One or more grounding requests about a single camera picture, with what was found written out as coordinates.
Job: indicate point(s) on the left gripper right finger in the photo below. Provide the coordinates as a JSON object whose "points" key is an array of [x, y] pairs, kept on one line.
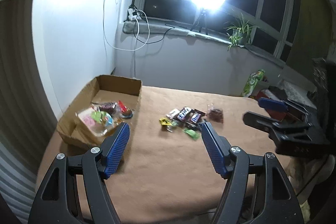
{"points": [[257, 188]]}

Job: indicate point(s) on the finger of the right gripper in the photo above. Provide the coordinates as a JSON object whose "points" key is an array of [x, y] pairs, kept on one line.
{"points": [[264, 123], [285, 110]]}

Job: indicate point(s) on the brownie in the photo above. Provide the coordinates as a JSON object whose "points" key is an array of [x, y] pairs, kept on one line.
{"points": [[215, 113]]}

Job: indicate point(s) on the black patterned snack packet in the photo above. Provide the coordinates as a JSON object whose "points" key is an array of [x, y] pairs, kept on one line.
{"points": [[200, 124]]}

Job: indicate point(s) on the Snickers bar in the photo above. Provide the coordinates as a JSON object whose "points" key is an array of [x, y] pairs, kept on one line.
{"points": [[194, 117], [182, 115]]}

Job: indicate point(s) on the light green candy packet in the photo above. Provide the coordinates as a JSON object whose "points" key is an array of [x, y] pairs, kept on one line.
{"points": [[192, 134]]}

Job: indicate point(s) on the pink candy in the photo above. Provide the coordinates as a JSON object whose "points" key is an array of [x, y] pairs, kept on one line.
{"points": [[173, 114]]}

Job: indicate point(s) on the yellow candy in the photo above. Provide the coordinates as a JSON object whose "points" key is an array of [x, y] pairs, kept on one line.
{"points": [[165, 122]]}

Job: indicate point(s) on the clear green candy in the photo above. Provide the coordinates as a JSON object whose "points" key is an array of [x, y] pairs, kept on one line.
{"points": [[173, 125]]}

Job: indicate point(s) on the green snack bag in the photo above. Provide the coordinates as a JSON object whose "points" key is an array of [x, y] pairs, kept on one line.
{"points": [[252, 81]]}

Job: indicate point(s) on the potted spider plant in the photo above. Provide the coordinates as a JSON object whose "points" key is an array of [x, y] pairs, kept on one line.
{"points": [[241, 32]]}

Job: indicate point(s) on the pink bread packet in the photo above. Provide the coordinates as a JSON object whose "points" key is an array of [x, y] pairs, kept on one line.
{"points": [[97, 122]]}

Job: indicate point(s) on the black tripod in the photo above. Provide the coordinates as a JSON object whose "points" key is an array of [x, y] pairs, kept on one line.
{"points": [[201, 22]]}

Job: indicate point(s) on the beige tablecloth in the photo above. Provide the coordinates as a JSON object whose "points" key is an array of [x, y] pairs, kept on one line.
{"points": [[167, 175]]}

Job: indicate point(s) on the red bagged snack in box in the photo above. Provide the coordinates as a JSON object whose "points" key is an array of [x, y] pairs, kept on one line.
{"points": [[115, 109]]}

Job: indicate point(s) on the cardboard box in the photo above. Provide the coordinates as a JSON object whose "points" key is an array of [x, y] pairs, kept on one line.
{"points": [[102, 89]]}

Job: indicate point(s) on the grey windowsill cloth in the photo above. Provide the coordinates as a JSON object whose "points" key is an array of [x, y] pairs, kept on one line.
{"points": [[161, 29]]}

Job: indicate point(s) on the white power strip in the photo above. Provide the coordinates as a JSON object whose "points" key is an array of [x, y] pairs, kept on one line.
{"points": [[134, 13]]}

